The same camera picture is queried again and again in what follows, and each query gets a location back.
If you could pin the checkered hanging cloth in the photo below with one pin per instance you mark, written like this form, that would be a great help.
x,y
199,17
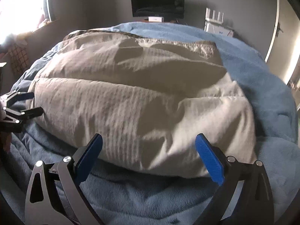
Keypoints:
x,y
19,59

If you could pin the black flat screen television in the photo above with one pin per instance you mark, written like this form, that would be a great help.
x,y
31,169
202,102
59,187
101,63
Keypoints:
x,y
162,8

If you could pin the white door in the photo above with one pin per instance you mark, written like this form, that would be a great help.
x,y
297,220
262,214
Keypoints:
x,y
283,54

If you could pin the wooden television stand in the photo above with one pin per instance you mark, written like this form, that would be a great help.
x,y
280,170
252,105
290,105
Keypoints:
x,y
168,21

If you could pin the white box under television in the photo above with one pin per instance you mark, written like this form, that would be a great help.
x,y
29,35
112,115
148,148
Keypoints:
x,y
155,19

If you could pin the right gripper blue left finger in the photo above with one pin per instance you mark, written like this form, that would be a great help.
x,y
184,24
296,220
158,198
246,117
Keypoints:
x,y
43,205

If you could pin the bright window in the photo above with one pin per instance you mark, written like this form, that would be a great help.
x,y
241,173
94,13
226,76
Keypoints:
x,y
23,16

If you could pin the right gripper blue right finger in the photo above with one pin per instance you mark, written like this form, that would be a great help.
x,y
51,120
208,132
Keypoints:
x,y
255,202

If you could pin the white puffy down jacket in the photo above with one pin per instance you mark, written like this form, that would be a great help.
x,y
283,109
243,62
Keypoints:
x,y
148,99

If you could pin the white router with antennas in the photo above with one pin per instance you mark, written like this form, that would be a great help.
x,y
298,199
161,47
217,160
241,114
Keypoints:
x,y
214,23

